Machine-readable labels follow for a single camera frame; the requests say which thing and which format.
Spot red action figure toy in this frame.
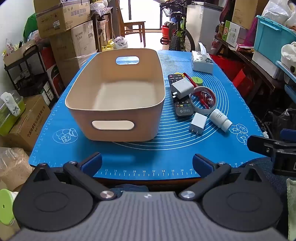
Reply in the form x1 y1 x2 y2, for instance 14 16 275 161
183 72 214 109

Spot white patterned tissue box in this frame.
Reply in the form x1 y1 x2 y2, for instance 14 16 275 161
191 42 214 74

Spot light green cloth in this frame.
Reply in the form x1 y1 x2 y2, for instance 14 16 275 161
286 178 296 241

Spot black remote control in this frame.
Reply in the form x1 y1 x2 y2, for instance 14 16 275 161
167 73 194 117

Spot green and white product box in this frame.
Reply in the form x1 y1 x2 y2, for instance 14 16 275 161
222 20 248 48

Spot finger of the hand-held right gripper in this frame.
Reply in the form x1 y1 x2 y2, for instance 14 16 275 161
280 129 296 142
247 135 288 161

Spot blue silicone baking mat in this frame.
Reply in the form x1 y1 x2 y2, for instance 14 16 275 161
29 49 267 181

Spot stack of red buckets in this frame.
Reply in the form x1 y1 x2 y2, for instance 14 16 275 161
161 22 172 39

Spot red and white appliance box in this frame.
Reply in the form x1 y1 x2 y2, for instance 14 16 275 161
40 46 65 98

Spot green and black bicycle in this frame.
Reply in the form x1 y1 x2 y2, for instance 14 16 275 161
159 0 196 52

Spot green and white round stool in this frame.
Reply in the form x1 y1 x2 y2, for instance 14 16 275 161
0 189 19 227

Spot white chest freezer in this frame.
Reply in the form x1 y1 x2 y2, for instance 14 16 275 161
186 2 224 53

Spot large white plastic sack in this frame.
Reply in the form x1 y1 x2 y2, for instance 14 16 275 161
261 0 296 29

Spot plain tall cardboard box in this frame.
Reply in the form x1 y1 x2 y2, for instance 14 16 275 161
50 20 97 62

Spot teal plastic storage crate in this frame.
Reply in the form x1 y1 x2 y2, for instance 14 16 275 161
253 15 296 65

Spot white plastic container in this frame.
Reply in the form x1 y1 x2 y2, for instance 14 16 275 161
251 50 285 80

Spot green round lid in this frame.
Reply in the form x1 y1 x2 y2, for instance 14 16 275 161
191 76 204 87

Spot yellow plastic jug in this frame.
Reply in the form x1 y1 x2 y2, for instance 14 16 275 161
101 39 116 52

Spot wooden chair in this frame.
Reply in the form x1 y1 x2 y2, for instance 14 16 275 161
117 0 147 47

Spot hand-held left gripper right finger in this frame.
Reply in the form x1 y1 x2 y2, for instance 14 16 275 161
179 153 267 200

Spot black metal cart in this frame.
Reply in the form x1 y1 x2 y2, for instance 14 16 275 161
4 44 59 98

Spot white plastic bag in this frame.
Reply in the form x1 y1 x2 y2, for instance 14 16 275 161
113 36 128 50

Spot taped brown cardboard box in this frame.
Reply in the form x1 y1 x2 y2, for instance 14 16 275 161
33 0 91 39

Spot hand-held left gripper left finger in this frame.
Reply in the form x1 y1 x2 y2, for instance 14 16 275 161
32 152 117 201

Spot black plastic bag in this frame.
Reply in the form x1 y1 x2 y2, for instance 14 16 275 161
265 108 296 140

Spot open cardboard box with clutter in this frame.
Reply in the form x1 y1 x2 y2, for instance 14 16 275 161
3 39 39 67

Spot printed cardboard box on floor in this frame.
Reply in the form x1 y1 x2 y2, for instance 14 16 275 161
4 94 51 152

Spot clear bag of sawdust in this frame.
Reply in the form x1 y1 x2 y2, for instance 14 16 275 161
0 147 36 191

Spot green tissue holder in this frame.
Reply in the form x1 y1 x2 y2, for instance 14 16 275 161
0 91 26 137

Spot large white charger plug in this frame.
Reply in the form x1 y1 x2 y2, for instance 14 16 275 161
171 78 195 100

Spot beige plastic storage bin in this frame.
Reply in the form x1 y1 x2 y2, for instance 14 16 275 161
65 48 166 142

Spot crumpled white bag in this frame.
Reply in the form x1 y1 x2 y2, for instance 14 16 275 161
281 42 296 75

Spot red gift boxes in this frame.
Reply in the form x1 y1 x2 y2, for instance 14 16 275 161
211 54 255 98

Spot green plastic bag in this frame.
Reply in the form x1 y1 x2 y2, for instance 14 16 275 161
23 13 41 43

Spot white pill bottle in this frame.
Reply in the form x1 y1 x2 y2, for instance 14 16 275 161
209 109 233 133

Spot brown cardboard carton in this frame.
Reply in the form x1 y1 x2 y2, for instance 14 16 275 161
232 0 258 30

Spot white tape roll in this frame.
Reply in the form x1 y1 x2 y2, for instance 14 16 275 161
189 86 216 115

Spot dark wooden side table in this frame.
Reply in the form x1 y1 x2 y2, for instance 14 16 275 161
213 35 296 103

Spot small white charger plug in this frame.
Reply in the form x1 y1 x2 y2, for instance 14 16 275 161
189 113 208 135

